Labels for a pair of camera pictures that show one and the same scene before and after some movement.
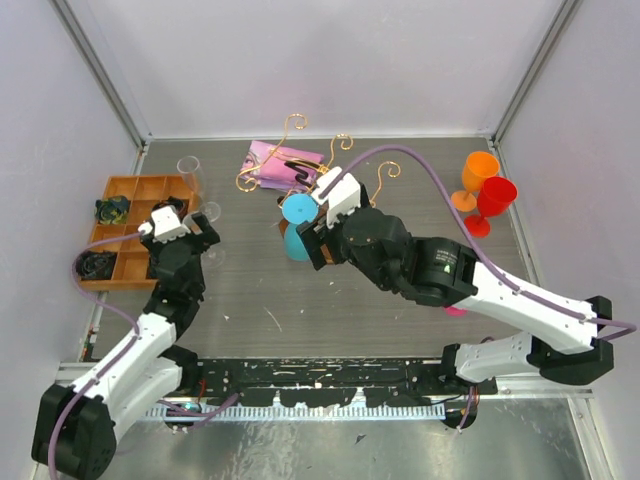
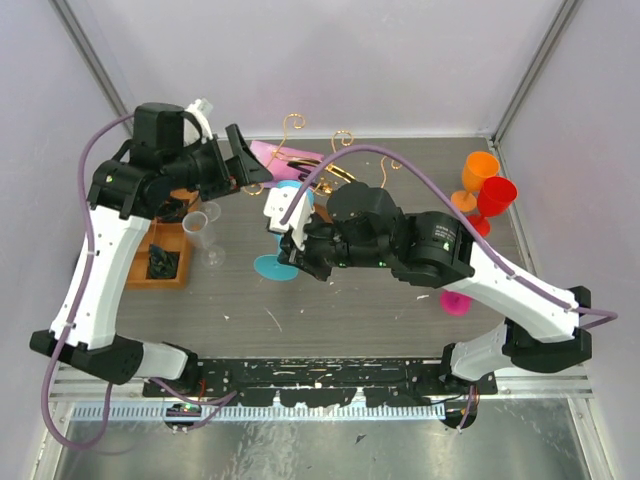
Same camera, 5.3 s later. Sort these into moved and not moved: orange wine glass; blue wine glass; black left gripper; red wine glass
Moved: blue wine glass; black left gripper
Not moved: red wine glass; orange wine glass
